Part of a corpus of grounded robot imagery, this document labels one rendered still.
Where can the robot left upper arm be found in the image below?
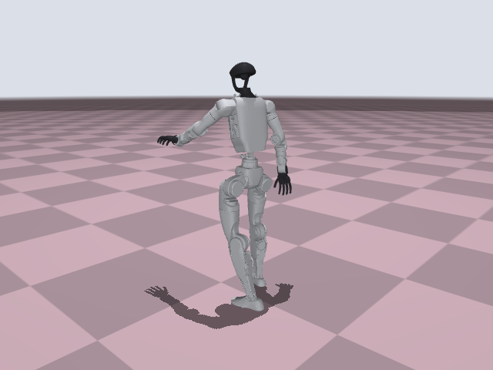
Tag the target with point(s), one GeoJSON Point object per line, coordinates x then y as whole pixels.
{"type": "Point", "coordinates": [222, 108]}

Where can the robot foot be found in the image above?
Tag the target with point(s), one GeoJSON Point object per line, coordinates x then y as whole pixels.
{"type": "Point", "coordinates": [256, 304]}
{"type": "Point", "coordinates": [259, 282]}

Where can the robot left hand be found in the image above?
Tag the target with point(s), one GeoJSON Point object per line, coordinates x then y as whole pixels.
{"type": "Point", "coordinates": [174, 139]}

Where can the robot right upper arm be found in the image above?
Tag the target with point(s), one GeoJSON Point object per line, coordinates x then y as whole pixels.
{"type": "Point", "coordinates": [278, 135]}

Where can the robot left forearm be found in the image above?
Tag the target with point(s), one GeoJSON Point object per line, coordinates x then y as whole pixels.
{"type": "Point", "coordinates": [187, 136]}

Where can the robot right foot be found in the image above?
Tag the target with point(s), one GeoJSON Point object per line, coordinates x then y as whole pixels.
{"type": "Point", "coordinates": [259, 282]}

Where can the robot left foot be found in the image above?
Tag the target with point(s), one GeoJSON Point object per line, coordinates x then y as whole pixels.
{"type": "Point", "coordinates": [256, 304]}

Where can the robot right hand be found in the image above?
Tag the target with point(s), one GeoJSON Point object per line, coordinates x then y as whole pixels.
{"type": "Point", "coordinates": [283, 178]}

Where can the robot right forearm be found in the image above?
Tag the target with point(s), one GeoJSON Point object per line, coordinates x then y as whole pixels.
{"type": "Point", "coordinates": [281, 156]}

